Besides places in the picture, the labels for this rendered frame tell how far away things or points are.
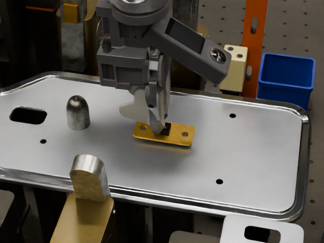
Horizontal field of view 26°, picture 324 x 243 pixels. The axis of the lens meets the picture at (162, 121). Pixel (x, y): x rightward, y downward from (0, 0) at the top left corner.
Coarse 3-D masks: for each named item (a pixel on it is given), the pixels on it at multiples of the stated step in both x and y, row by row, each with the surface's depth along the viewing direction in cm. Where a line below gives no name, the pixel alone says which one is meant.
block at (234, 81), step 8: (224, 48) 103; (232, 48) 103; (240, 48) 103; (232, 56) 102; (240, 56) 102; (232, 64) 102; (240, 64) 102; (232, 72) 103; (240, 72) 103; (224, 80) 104; (232, 80) 104; (240, 80) 104; (224, 88) 105; (232, 88) 105; (240, 88) 105
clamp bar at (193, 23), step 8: (176, 0) 100; (184, 0) 101; (192, 0) 100; (176, 8) 101; (184, 8) 102; (192, 8) 100; (176, 16) 102; (184, 16) 102; (192, 16) 101; (184, 24) 103; (192, 24) 102
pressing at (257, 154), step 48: (0, 96) 105; (48, 96) 105; (96, 96) 105; (192, 96) 105; (240, 96) 105; (0, 144) 98; (48, 144) 98; (96, 144) 98; (144, 144) 98; (192, 144) 98; (240, 144) 98; (288, 144) 98; (144, 192) 92; (192, 192) 92; (240, 192) 92; (288, 192) 92
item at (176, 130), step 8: (136, 128) 99; (168, 128) 98; (176, 128) 99; (184, 128) 99; (192, 128) 99; (136, 136) 98; (144, 136) 98; (152, 136) 98; (160, 136) 98; (168, 136) 98; (176, 136) 98; (192, 136) 98; (184, 144) 97
